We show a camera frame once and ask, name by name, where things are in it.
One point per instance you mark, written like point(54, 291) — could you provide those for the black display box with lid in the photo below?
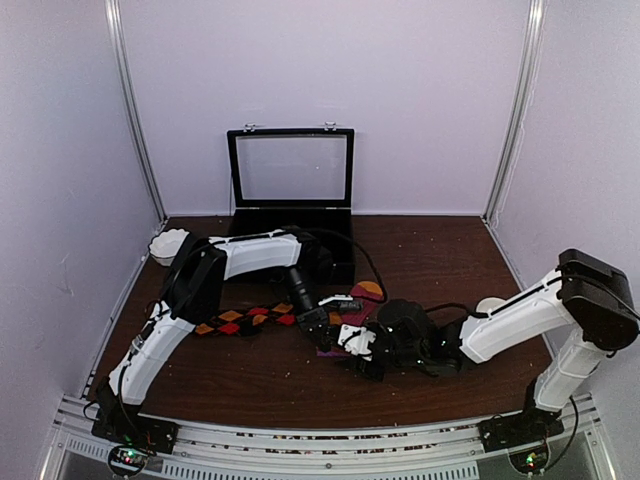
point(296, 176)

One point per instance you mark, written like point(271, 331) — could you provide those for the front aluminium rail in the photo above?
point(443, 450)

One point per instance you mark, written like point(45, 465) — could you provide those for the black red orange argyle sock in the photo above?
point(247, 322)

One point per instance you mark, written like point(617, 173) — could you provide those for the white fluted bowl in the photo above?
point(165, 246)

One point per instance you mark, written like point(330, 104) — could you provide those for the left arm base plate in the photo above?
point(148, 433)

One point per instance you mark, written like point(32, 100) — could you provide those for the left aluminium frame post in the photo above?
point(118, 41)

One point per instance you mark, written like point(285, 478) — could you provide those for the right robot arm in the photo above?
point(582, 292)

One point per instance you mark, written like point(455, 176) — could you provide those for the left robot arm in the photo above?
point(190, 296)

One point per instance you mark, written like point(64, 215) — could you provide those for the right aluminium frame post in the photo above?
point(522, 96)

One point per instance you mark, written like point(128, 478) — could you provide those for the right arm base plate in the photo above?
point(506, 432)

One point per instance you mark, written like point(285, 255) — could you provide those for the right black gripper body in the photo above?
point(410, 357)

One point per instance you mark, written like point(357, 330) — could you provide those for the white and navy bowl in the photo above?
point(489, 304)

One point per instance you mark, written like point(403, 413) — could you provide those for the aluminium frame post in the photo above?
point(118, 41)
point(522, 96)

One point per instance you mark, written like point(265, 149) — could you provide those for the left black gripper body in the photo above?
point(302, 316)

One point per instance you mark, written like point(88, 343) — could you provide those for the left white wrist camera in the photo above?
point(341, 303)

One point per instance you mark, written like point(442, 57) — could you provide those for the maroon purple striped sock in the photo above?
point(370, 294)

